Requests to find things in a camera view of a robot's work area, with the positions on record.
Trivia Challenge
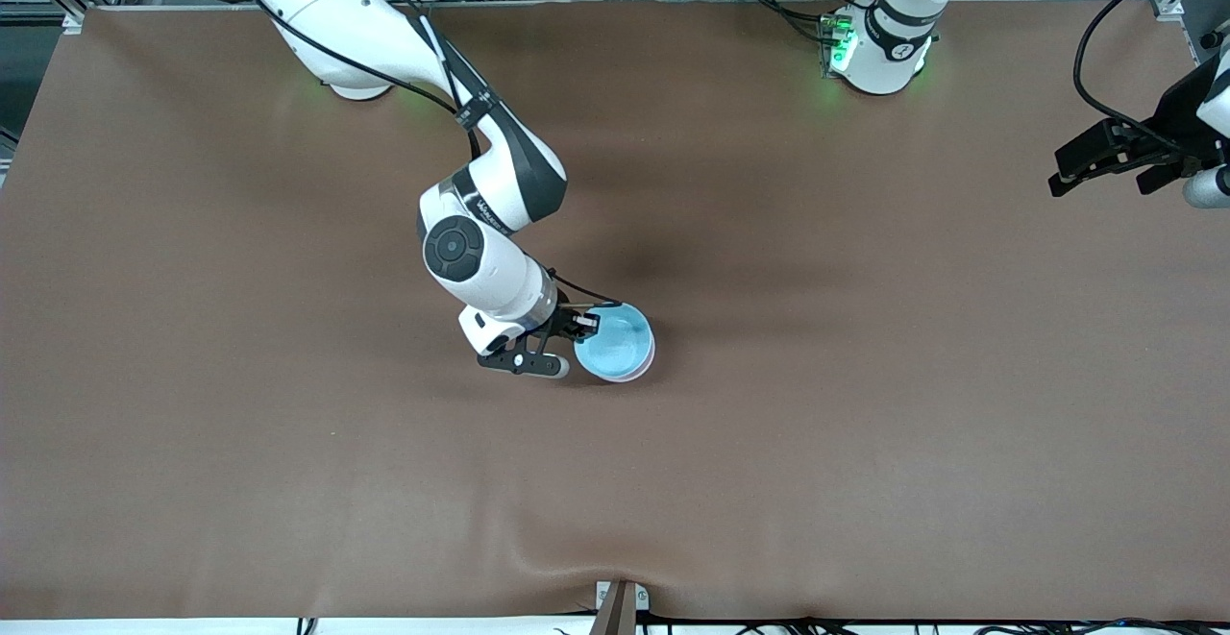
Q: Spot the brown table cover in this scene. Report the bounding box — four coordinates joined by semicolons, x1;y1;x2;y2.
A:
0;0;1230;623

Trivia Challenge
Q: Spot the light blue bowl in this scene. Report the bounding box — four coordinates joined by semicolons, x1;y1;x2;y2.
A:
573;303;655;383

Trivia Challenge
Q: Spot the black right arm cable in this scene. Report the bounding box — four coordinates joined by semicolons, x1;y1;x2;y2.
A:
223;0;627;311

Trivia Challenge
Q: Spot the green lit left base box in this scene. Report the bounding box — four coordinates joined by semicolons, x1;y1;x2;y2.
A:
819;12;857;77

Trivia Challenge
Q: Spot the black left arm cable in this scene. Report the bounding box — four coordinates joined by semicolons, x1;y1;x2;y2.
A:
1072;0;1230;154

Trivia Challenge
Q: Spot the metal clamp bracket with bar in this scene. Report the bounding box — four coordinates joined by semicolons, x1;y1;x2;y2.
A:
588;579;651;635

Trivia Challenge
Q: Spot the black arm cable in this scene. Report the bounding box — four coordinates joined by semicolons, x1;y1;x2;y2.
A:
223;0;627;311
1072;0;1230;154

